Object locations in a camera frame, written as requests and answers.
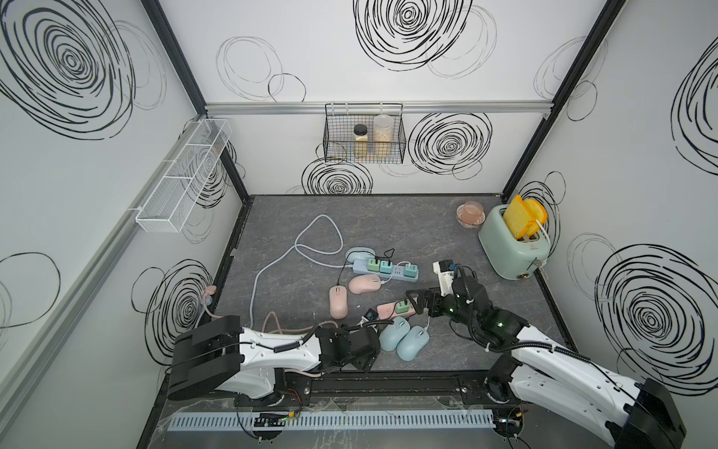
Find light blue mouse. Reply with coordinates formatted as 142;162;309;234
380;316;411;352
396;326;430;362

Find brown lid spice jar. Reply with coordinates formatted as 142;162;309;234
353;123;368;160

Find pink glass bowl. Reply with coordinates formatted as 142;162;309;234
456;200;485;228

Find white wire shelf basket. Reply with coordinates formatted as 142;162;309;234
136;118;233;233

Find grey cable duct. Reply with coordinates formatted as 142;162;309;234
168;410;495;432

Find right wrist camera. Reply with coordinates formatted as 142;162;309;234
432;259;455;297

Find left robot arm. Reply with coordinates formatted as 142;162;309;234
168;315;392;401

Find blue power strip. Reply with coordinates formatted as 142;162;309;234
352;259;419;282

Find pink power cable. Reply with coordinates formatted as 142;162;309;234
201;285;340;377

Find pink power strip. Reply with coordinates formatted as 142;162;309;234
377;299;416;320

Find green charger plug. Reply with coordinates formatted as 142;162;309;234
394;300;411;315

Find white lid tall jar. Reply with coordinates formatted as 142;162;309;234
373;114;395;161

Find mint green toaster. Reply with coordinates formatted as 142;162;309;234
478;205;551;281

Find black wire basket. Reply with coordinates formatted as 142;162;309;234
322;102;407;165

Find blue mouse behind strip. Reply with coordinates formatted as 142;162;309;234
345;247;376;265

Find pink mouse sideways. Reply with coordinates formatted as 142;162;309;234
348;274;383;295

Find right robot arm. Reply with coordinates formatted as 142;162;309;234
405;272;687;448

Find yellow toast slice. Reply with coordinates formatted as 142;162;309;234
503;195;548;241

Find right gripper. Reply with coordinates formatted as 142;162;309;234
405;286;477;331

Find pink mouse upright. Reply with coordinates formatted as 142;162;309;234
329;285;349;320

